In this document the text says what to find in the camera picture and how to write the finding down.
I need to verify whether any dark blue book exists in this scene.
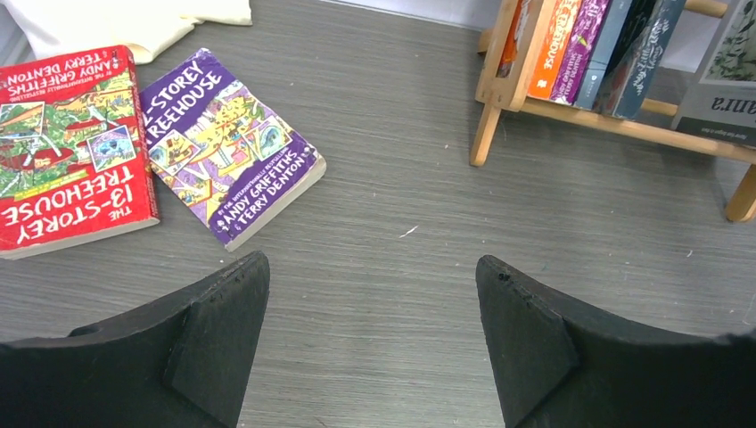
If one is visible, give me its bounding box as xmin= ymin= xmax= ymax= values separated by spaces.
xmin=572 ymin=0 xmax=632 ymax=111

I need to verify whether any red treehouse book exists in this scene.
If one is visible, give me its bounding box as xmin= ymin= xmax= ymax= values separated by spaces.
xmin=1 ymin=45 xmax=160 ymax=259

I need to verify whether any wooden book rack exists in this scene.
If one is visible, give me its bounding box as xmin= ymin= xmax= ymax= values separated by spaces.
xmin=469 ymin=1 xmax=755 ymax=222

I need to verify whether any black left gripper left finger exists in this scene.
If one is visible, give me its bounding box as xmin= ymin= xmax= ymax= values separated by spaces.
xmin=1 ymin=251 xmax=270 ymax=427

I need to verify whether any cream cloth bag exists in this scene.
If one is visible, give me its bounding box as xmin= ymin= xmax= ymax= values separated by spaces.
xmin=1 ymin=0 xmax=252 ymax=64

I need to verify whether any purple yellow treehouse book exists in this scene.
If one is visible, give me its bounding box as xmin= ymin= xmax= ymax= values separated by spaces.
xmin=139 ymin=48 xmax=327 ymax=251

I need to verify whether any floral white book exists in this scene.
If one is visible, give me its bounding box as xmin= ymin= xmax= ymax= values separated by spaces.
xmin=593 ymin=0 xmax=686 ymax=119

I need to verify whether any purple cartoon book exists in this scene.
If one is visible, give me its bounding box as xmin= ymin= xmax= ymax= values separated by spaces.
xmin=549 ymin=0 xmax=609 ymax=105

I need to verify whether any grey ianra book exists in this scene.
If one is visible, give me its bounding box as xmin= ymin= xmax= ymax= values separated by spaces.
xmin=672 ymin=0 xmax=755 ymax=147

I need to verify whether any orange treehouse book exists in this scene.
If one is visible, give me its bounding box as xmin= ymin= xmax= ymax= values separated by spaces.
xmin=497 ymin=0 xmax=582 ymax=100

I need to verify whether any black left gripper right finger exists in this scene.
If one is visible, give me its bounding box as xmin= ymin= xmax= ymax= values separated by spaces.
xmin=475 ymin=255 xmax=755 ymax=427

